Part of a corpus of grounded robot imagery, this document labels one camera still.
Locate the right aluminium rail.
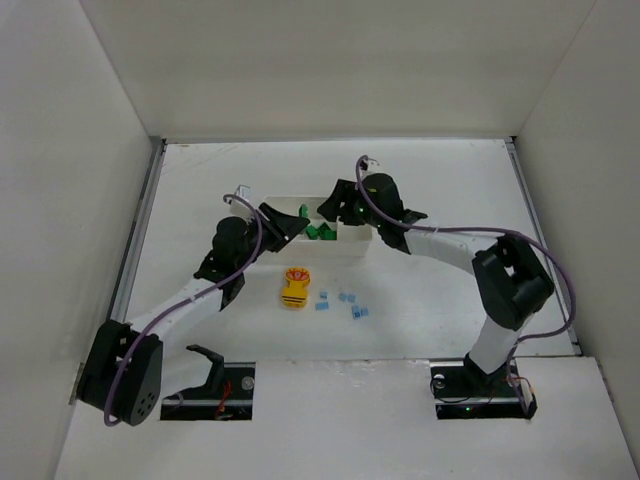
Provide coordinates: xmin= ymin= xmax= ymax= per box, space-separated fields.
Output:
xmin=504 ymin=137 xmax=583 ymax=356

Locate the white divided plastic container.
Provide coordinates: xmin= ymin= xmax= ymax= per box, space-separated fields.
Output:
xmin=264 ymin=195 xmax=373 ymax=262

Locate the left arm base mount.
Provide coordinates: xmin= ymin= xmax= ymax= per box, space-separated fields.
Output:
xmin=160 ymin=344 xmax=256 ymax=422

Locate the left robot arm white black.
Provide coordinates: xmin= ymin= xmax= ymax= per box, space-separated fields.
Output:
xmin=76 ymin=203 xmax=310 ymax=427

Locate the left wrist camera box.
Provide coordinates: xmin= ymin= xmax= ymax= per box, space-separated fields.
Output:
xmin=223 ymin=184 xmax=252 ymax=218

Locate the left aluminium rail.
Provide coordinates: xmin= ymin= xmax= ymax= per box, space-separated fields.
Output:
xmin=74 ymin=137 xmax=166 ymax=396

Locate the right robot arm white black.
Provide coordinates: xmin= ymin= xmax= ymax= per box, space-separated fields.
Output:
xmin=317 ymin=173 xmax=554 ymax=385

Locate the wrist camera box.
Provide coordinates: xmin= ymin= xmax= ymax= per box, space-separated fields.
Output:
xmin=359 ymin=155 xmax=382 ymax=175
xmin=223 ymin=184 xmax=252 ymax=218

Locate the aluminium rail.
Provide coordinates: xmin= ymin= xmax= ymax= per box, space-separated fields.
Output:
xmin=504 ymin=137 xmax=583 ymax=356
xmin=74 ymin=137 xmax=166 ymax=396

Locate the yellow bee lego figure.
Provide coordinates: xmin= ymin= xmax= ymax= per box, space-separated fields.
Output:
xmin=280 ymin=267 xmax=311 ymax=309

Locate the small green lego brick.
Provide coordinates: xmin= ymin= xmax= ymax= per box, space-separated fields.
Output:
xmin=305 ymin=223 xmax=337 ymax=241

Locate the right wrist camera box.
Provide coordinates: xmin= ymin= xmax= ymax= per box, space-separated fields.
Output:
xmin=359 ymin=155 xmax=382 ymax=175

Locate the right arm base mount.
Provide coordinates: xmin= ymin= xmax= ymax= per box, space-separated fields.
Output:
xmin=429 ymin=360 xmax=538 ymax=420

